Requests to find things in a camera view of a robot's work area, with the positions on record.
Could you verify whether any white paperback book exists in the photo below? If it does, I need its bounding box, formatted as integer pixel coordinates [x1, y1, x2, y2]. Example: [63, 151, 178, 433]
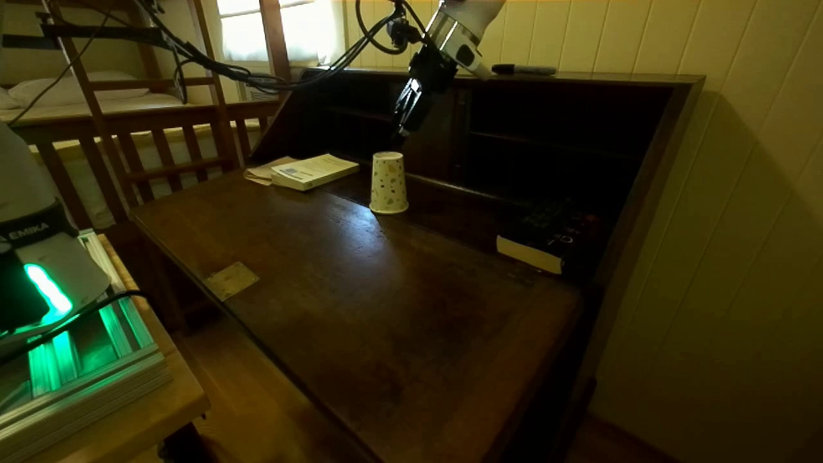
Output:
[269, 151, 361, 192]

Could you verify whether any white dotted paper cup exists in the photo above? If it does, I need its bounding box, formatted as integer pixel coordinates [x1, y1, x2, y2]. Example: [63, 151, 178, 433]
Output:
[367, 148, 412, 217]

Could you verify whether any white mattress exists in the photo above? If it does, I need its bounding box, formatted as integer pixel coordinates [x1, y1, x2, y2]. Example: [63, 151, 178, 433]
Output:
[0, 71, 259, 127]

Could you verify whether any dark wooden secretary desk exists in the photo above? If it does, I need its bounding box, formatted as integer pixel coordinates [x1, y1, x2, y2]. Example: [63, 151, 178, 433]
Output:
[126, 63, 707, 463]

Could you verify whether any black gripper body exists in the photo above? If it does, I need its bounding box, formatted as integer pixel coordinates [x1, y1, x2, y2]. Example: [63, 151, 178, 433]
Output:
[395, 43, 459, 117]

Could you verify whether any brown paper envelope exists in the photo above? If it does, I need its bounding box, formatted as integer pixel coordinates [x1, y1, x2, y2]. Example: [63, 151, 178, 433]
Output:
[241, 155, 298, 187]

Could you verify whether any small dark remote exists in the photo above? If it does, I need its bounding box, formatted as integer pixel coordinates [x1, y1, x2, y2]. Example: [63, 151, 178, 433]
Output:
[487, 62, 561, 79]

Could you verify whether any black cable on frame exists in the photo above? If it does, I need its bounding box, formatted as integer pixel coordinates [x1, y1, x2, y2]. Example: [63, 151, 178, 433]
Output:
[0, 289, 147, 355]

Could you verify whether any aluminium extrusion frame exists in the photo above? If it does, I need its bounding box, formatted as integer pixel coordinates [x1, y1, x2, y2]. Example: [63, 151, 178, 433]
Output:
[0, 226, 169, 461]

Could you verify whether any small beige sticky note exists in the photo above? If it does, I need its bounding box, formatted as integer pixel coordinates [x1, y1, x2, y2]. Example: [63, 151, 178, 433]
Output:
[202, 260, 262, 303]

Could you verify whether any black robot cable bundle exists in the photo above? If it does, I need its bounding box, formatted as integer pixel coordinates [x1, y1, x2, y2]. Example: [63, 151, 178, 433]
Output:
[126, 0, 432, 97]

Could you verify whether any black metal bar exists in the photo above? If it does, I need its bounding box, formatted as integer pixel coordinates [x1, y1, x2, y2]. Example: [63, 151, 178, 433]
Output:
[0, 22, 169, 48]

